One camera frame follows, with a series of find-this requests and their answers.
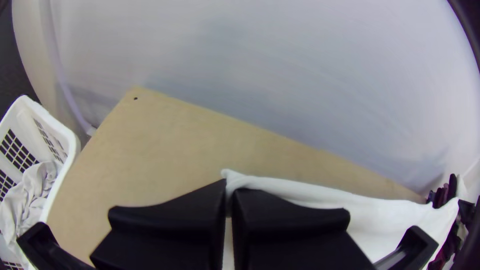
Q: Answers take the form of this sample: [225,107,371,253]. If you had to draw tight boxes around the heap of clothes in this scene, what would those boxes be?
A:
[0,160,63,263]

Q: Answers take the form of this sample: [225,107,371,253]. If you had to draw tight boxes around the white laundry basket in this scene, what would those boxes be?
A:
[0,94,82,270]

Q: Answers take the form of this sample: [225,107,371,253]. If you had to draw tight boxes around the white t-shirt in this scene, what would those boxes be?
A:
[220,168,460,270]

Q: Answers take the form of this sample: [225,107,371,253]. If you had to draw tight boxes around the pile of folded clothes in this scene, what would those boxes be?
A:
[425,173,480,270]

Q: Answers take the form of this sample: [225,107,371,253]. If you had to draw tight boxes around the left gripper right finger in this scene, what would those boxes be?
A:
[230,187,376,270]

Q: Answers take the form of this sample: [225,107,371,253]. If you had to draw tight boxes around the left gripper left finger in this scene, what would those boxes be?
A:
[89,178,228,270]

